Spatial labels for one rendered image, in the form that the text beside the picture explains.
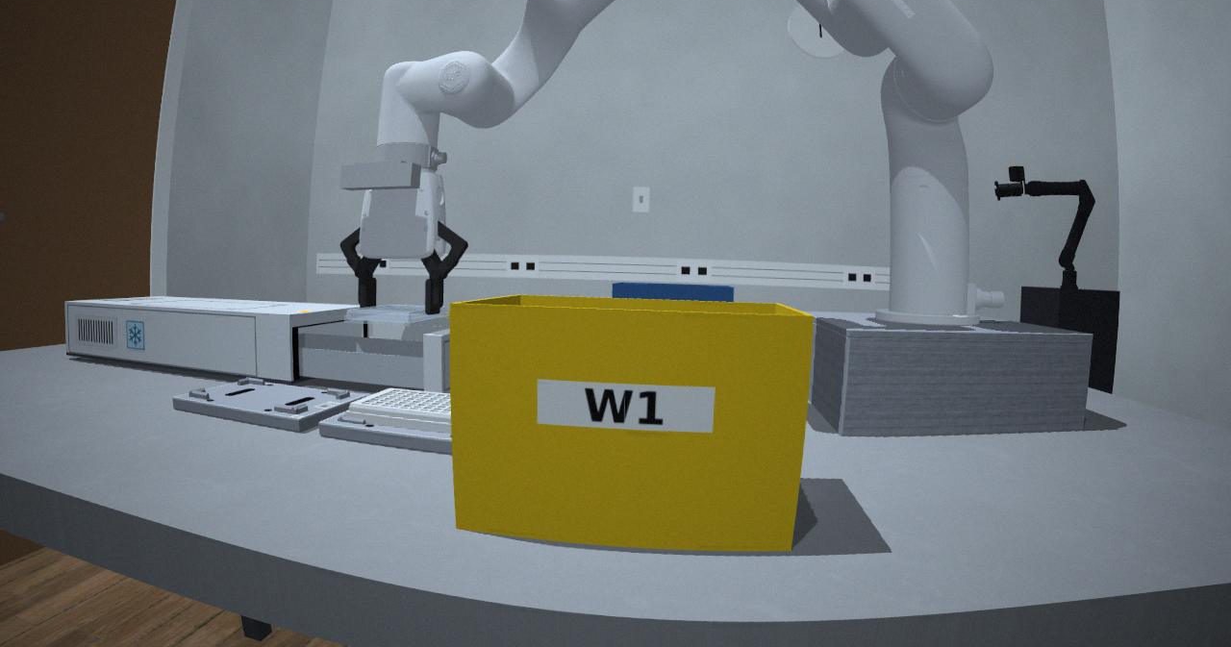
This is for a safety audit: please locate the blue open-top bin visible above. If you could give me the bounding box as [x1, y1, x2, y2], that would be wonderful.
[612, 283, 734, 303]

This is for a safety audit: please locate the yellow bin labelled w1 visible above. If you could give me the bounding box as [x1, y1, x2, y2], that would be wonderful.
[451, 295, 814, 551]

